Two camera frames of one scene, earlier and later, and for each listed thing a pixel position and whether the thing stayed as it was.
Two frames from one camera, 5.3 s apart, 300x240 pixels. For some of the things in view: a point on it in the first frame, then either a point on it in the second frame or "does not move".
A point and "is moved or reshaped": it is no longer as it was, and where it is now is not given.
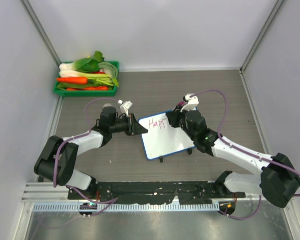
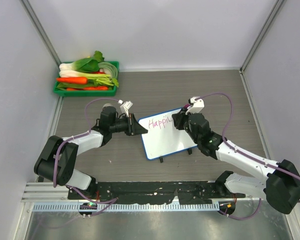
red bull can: (107, 105) does not move
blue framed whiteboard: (161, 139) does not move
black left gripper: (134, 127) does not move
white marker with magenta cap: (180, 103) is moved or reshaped
